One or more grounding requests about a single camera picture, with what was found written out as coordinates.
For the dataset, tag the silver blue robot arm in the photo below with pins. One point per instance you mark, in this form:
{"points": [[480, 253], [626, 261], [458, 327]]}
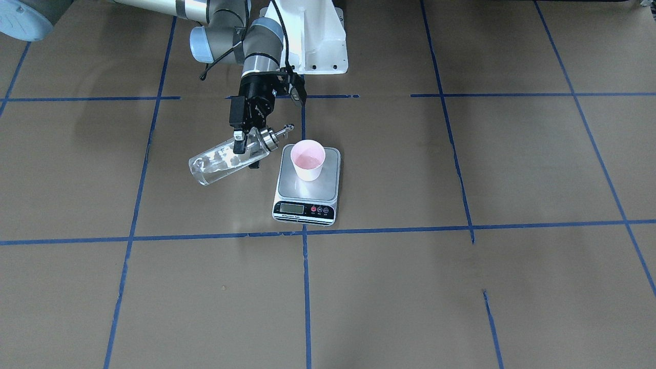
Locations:
{"points": [[82, 100]]}

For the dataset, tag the black gripper camera mount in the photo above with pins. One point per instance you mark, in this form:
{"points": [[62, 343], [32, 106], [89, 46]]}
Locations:
{"points": [[290, 83]]}

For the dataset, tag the grey digital kitchen scale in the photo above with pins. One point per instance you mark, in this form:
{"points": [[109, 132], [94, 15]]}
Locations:
{"points": [[307, 202]]}

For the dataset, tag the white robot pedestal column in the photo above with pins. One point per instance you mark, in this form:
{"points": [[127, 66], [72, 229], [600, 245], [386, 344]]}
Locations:
{"points": [[315, 40]]}

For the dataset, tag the pink plastic cup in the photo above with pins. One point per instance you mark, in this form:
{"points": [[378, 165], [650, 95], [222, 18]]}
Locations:
{"points": [[308, 157]]}

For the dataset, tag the clear glass sauce bottle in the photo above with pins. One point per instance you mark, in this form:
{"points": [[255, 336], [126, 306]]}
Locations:
{"points": [[220, 161]]}

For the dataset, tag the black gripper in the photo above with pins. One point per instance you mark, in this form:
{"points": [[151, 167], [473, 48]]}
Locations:
{"points": [[258, 101]]}

